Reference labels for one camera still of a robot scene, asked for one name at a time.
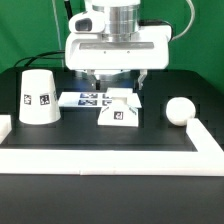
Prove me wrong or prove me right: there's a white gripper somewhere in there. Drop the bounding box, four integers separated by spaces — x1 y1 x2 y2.
65 25 172 90

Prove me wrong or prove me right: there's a white lamp base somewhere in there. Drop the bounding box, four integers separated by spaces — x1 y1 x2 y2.
97 88 141 127

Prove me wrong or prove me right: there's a white lamp bulb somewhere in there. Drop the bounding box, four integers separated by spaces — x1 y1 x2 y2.
166 97 196 126

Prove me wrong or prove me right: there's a white lamp shade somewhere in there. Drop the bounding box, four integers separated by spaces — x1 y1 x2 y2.
19 69 61 125

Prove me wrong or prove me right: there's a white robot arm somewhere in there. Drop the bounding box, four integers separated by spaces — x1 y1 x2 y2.
65 0 172 89

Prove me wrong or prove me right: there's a white marker tag sheet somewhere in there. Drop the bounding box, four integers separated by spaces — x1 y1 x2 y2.
58 92 112 107

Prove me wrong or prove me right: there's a black cable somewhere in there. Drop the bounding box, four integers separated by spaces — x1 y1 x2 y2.
14 50 66 68

